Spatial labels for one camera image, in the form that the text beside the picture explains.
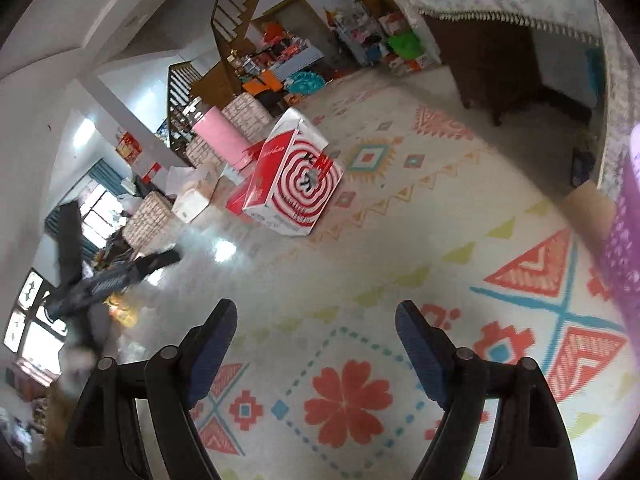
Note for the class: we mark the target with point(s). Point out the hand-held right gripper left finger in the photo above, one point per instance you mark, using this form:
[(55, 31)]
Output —
[(212, 355)]

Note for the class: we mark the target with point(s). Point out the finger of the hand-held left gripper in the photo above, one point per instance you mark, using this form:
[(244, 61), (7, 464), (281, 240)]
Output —
[(135, 270)]

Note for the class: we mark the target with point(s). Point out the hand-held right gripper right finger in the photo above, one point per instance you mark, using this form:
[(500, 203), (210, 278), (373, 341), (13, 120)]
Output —
[(422, 360)]

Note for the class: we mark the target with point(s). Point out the window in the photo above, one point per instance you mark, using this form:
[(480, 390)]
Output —
[(30, 320)]

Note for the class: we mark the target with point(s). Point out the brick patterned box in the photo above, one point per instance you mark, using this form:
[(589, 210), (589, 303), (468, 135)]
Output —
[(247, 112), (147, 220), (202, 152)]

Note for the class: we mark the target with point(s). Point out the white cardboard box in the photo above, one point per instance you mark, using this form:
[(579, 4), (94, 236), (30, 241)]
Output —
[(192, 200)]

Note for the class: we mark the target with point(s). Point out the teal curtain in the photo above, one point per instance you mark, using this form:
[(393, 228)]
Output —
[(107, 177)]

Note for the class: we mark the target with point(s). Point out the patterned rug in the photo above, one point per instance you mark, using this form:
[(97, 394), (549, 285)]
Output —
[(450, 240)]

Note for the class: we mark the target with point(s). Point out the pink cylinder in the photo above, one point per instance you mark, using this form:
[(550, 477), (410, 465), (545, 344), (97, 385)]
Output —
[(220, 135)]

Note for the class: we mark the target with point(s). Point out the red white carton box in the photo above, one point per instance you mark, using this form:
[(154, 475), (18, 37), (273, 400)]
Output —
[(300, 185)]

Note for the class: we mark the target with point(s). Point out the brown cardboard piece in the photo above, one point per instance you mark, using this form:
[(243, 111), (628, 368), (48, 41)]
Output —
[(587, 212)]

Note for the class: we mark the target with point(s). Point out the teal fluffy item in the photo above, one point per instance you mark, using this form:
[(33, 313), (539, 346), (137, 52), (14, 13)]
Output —
[(305, 82)]

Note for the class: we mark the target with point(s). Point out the wooden staircase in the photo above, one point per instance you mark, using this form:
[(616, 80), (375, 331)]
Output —
[(230, 15)]

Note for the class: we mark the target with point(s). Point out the dark wooden cabinet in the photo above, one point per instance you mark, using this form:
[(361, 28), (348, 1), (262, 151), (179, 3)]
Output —
[(490, 65)]

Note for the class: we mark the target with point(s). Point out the green plastic basin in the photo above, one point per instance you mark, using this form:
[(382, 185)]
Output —
[(405, 43)]

